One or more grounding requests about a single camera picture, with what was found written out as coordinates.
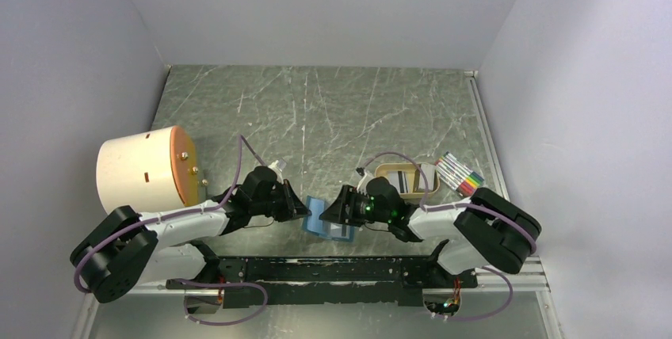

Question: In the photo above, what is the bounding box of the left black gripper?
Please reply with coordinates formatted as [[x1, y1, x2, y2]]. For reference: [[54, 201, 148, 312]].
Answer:
[[251, 179, 311, 223]]

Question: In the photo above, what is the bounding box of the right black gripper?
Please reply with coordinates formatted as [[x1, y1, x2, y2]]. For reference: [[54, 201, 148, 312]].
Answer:
[[319, 184, 391, 227]]

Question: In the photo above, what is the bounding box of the blue leather card holder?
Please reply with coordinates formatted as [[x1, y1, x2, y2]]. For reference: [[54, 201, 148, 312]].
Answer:
[[302, 196, 355, 242]]

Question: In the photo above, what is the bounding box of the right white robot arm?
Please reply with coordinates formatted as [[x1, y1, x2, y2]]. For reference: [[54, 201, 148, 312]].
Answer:
[[319, 177, 542, 287]]

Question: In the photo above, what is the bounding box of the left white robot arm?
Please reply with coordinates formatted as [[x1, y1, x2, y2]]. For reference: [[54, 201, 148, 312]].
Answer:
[[70, 166, 311, 303]]

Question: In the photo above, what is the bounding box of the grey striped loose card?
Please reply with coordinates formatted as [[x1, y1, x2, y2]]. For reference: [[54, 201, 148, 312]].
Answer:
[[387, 170, 418, 194]]

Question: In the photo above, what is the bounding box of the tan card tray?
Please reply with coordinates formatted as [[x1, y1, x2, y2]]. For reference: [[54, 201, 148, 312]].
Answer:
[[374, 162, 441, 200]]

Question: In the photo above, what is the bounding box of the credit cards stack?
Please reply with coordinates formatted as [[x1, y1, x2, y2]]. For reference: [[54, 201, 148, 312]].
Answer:
[[416, 162, 437, 193]]

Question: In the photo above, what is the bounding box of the coloured marker pack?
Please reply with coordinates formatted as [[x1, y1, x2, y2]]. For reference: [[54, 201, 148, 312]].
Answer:
[[434, 151, 485, 197]]

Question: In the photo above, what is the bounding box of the cream cylindrical container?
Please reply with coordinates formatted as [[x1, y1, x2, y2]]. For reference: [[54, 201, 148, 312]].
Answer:
[[96, 125, 208, 215]]

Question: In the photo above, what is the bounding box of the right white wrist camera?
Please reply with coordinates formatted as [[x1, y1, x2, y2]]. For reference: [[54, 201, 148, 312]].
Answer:
[[355, 167, 375, 193]]

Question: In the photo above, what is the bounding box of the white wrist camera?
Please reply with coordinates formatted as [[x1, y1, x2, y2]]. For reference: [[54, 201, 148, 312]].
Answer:
[[268, 158, 287, 182], [355, 167, 375, 193]]

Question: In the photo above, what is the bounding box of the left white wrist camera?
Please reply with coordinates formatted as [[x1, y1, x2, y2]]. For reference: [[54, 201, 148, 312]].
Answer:
[[268, 158, 287, 182]]

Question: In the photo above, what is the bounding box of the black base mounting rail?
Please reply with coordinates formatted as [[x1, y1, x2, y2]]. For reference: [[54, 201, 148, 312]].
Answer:
[[194, 255, 478, 308]]

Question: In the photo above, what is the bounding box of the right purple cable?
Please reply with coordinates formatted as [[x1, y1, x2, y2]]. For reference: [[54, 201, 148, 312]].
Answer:
[[357, 151, 539, 323]]

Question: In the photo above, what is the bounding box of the purple cable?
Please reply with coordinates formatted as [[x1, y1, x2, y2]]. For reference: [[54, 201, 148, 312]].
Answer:
[[357, 151, 539, 323], [73, 134, 266, 327]]

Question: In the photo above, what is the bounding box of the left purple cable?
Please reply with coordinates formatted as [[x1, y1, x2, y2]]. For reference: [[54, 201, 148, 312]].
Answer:
[[73, 134, 266, 327]]

